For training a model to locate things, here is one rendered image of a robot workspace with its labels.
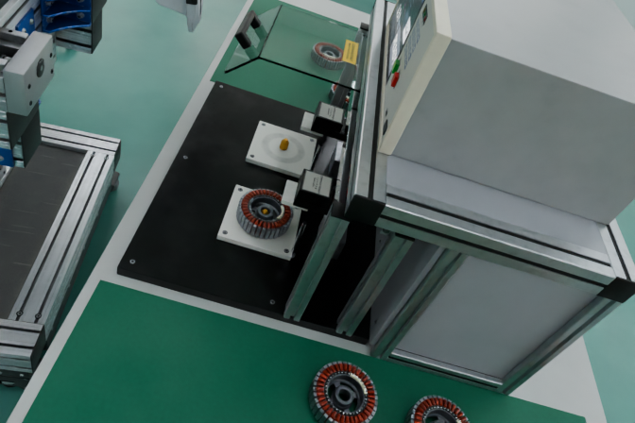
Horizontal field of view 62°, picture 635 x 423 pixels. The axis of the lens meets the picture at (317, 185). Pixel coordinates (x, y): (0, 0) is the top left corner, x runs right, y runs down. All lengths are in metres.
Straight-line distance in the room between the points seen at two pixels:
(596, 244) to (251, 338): 0.58
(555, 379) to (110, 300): 0.87
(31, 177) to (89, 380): 1.12
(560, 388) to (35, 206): 1.51
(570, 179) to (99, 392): 0.77
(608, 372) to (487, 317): 1.61
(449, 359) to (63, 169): 1.40
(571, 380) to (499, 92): 0.69
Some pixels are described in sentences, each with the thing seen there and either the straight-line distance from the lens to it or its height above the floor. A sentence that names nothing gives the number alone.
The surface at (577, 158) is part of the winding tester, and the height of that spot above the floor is 1.21.
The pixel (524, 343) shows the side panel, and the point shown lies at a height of 0.90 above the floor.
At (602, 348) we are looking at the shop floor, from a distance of 2.58.
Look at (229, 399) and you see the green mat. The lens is 0.92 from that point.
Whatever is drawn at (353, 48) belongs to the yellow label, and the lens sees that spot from 1.15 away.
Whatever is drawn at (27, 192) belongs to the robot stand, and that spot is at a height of 0.21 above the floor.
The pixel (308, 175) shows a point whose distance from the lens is 1.01.
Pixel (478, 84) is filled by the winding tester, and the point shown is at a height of 1.27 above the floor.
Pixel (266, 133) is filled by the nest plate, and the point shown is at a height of 0.78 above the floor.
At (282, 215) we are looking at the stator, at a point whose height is 0.82.
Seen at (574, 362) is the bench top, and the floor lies 0.75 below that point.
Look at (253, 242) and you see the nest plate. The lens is 1.05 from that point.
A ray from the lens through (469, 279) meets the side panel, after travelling 0.86.
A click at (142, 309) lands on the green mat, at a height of 0.75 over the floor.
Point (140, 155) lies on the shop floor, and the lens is 2.32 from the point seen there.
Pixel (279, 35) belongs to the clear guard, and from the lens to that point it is 1.10.
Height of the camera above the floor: 1.58
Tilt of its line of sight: 41 degrees down
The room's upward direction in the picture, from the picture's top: 23 degrees clockwise
